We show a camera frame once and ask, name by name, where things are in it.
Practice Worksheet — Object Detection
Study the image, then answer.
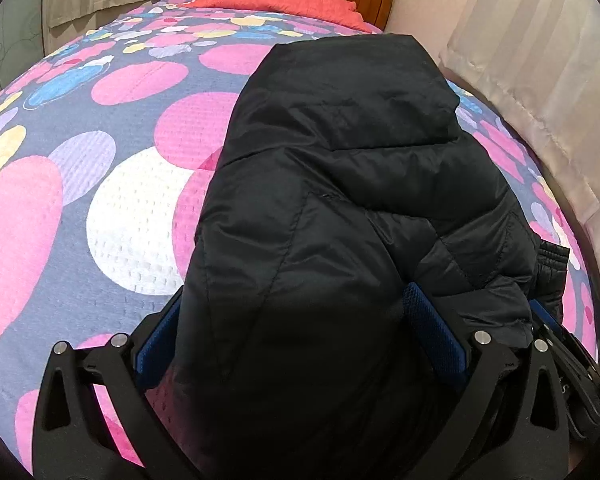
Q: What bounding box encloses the cream striped curtain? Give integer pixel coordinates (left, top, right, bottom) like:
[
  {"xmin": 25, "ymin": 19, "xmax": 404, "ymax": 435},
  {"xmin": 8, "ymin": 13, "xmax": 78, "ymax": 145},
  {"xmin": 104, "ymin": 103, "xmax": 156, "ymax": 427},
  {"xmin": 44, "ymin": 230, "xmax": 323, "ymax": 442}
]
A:
[{"xmin": 440, "ymin": 0, "xmax": 600, "ymax": 281}]

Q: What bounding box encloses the polka dot bedspread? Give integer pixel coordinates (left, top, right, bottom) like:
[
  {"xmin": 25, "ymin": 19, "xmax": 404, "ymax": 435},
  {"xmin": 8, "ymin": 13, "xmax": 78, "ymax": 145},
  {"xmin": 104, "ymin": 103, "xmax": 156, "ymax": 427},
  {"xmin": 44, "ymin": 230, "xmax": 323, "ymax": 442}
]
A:
[{"xmin": 0, "ymin": 0, "xmax": 600, "ymax": 471}]

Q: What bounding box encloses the black puffer jacket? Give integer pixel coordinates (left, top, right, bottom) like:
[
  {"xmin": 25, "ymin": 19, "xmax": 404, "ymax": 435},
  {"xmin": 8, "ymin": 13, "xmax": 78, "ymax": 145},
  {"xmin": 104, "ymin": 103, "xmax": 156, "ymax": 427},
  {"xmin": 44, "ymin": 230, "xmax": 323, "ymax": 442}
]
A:
[{"xmin": 172, "ymin": 34, "xmax": 568, "ymax": 480}]

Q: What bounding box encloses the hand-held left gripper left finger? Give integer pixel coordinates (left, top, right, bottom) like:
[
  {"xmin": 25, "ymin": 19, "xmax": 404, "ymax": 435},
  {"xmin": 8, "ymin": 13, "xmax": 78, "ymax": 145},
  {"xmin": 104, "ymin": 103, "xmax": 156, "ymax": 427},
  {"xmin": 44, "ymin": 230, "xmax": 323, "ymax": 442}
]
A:
[{"xmin": 32, "ymin": 287, "xmax": 206, "ymax": 480}]

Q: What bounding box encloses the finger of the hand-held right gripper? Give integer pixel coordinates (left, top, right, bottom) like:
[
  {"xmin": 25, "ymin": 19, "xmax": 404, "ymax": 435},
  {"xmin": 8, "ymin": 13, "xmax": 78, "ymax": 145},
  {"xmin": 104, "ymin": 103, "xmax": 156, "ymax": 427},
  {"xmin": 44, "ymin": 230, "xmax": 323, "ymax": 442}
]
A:
[{"xmin": 529, "ymin": 299, "xmax": 600, "ymax": 442}]

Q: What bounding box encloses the red pillow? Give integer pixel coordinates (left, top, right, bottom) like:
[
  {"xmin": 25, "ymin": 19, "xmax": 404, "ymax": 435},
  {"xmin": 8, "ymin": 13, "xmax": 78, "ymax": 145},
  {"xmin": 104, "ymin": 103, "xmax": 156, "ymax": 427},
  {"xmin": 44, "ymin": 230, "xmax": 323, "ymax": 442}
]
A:
[{"xmin": 182, "ymin": 0, "xmax": 381, "ymax": 35}]

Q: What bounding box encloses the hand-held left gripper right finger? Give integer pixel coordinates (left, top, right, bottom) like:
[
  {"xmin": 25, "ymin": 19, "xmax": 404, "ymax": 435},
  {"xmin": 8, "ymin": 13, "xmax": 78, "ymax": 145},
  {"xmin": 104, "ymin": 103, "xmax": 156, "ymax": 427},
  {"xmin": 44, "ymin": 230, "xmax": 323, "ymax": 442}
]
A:
[{"xmin": 404, "ymin": 282, "xmax": 575, "ymax": 480}]

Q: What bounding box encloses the frosted glass wardrobe door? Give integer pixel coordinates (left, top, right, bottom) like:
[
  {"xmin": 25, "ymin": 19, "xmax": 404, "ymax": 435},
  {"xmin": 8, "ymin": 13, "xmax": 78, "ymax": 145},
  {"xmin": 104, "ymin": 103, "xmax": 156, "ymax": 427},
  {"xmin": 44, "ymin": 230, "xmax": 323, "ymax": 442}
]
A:
[{"xmin": 0, "ymin": 0, "xmax": 48, "ymax": 106}]

